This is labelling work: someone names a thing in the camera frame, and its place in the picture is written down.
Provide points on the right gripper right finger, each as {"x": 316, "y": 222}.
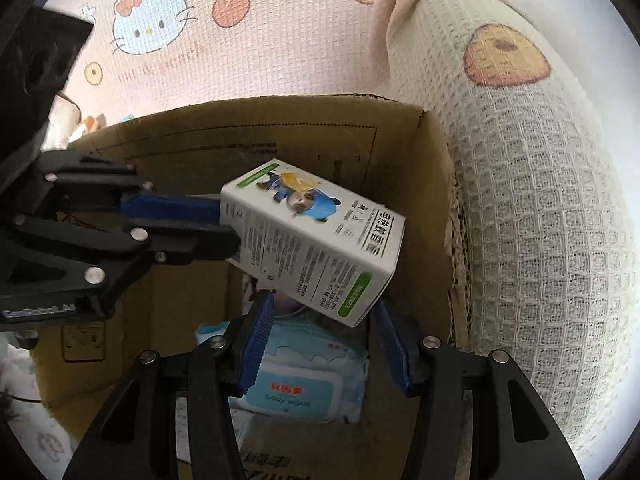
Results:
{"x": 514, "y": 436}

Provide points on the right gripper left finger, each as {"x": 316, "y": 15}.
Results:
{"x": 134, "y": 435}

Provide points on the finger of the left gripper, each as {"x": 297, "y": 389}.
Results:
{"x": 170, "y": 208}
{"x": 178, "y": 243}

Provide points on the panda picture small box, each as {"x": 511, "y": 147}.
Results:
{"x": 326, "y": 247}

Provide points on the blue wet wipes pack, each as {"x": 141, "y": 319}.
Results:
{"x": 309, "y": 372}

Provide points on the colourful oil pastel box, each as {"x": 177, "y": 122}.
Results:
{"x": 284, "y": 306}

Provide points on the brown cardboard box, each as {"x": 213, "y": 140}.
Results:
{"x": 392, "y": 153}

